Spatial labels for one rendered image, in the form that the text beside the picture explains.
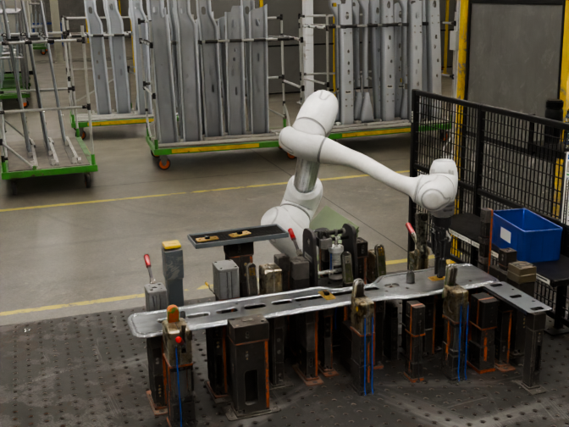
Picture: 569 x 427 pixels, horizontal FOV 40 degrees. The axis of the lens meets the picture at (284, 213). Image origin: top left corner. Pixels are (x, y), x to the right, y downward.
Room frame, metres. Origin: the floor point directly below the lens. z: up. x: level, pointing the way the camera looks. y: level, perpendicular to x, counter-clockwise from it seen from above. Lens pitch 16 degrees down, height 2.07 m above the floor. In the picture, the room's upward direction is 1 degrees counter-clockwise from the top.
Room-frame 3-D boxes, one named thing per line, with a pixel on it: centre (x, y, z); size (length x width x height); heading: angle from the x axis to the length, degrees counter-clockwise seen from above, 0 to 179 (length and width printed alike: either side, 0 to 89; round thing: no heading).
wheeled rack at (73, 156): (9.09, 2.80, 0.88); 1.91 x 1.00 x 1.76; 19
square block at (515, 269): (2.77, -0.89, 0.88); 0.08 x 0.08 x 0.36; 19
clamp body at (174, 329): (2.28, 0.34, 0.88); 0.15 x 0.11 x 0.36; 19
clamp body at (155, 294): (2.61, 0.46, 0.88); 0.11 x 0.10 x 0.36; 19
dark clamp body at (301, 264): (2.83, -0.05, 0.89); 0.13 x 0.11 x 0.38; 19
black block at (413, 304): (2.58, -0.46, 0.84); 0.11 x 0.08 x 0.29; 19
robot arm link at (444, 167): (2.79, -0.58, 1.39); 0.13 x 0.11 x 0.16; 160
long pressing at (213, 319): (2.64, -0.13, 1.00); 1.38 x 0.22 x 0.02; 109
